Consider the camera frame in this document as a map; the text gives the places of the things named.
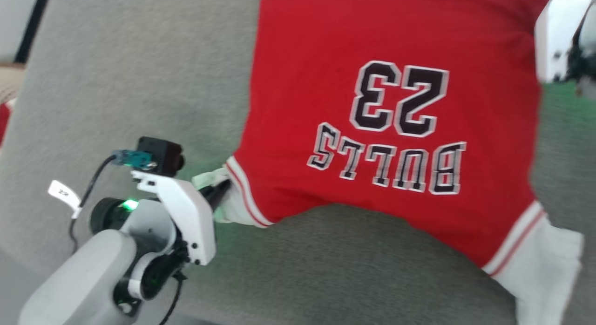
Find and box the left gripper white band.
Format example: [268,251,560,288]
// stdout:
[131,170,232,266]

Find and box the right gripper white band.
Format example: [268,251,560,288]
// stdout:
[534,0,596,100]

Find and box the red basketball jersey garment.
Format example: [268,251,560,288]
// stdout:
[191,0,585,325]

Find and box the grey fabric sofa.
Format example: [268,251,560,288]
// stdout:
[0,0,596,325]

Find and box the red cloth with white trim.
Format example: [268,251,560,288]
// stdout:
[0,98,16,149]

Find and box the beige woven item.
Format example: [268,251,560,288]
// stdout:
[0,62,26,107]

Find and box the black vertical bar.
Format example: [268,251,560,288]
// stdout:
[14,0,52,63]

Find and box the teal left camera connector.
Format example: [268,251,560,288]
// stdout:
[111,149,158,171]

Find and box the thin black left camera cable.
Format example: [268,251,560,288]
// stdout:
[68,154,118,254]

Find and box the white paper cable tag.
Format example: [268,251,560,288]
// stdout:
[47,180,82,219]

